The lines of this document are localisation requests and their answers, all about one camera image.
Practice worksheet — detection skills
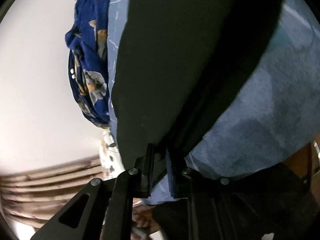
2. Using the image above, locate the black pants orange lining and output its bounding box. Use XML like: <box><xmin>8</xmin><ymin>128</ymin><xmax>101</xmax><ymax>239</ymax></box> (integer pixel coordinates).
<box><xmin>112</xmin><ymin>0</ymin><xmax>283</xmax><ymax>168</ymax></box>

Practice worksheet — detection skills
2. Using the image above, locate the person's left hand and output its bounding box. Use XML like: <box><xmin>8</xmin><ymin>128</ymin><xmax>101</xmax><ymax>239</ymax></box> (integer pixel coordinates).
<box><xmin>132</xmin><ymin>205</ymin><xmax>160</xmax><ymax>234</ymax></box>

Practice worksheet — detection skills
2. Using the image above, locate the white floral pillow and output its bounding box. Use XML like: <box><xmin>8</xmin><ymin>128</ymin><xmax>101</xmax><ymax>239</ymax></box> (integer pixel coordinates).
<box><xmin>99</xmin><ymin>128</ymin><xmax>125</xmax><ymax>180</ymax></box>

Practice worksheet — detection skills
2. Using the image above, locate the beige curtain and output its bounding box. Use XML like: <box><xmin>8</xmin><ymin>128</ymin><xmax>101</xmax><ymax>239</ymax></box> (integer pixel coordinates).
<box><xmin>1</xmin><ymin>158</ymin><xmax>104</xmax><ymax>229</ymax></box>

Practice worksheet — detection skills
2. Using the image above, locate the blue grid bed sheet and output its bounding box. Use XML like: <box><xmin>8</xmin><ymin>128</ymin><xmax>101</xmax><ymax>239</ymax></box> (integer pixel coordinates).
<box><xmin>106</xmin><ymin>0</ymin><xmax>320</xmax><ymax>205</ymax></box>

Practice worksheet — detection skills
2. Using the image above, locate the blue floral blanket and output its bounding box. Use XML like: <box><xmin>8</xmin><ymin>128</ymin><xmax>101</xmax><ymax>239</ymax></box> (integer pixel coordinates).
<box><xmin>65</xmin><ymin>0</ymin><xmax>110</xmax><ymax>128</ymax></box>

